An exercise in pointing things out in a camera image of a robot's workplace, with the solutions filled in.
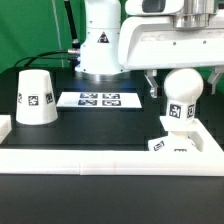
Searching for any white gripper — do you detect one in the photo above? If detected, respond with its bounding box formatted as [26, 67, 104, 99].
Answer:
[118, 14, 224, 98]

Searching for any white lamp bulb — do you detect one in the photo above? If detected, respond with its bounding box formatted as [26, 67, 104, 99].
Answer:
[164, 68, 204, 124]

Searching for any white lamp base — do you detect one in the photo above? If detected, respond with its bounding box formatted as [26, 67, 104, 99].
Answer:
[147, 115, 206, 153]

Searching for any white lamp shade cone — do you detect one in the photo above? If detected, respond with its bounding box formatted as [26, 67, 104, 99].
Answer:
[16, 69, 58, 125]

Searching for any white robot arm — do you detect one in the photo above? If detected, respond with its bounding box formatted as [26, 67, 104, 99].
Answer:
[76, 0, 224, 97]

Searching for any white marker sheet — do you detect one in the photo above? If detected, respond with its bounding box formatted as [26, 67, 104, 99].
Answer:
[57, 92, 141, 109]

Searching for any white foam border frame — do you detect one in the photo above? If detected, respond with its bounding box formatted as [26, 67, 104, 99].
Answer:
[0, 114, 224, 177]

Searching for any black cable bundle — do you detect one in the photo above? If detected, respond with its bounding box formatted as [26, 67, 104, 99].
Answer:
[13, 48, 81, 68]

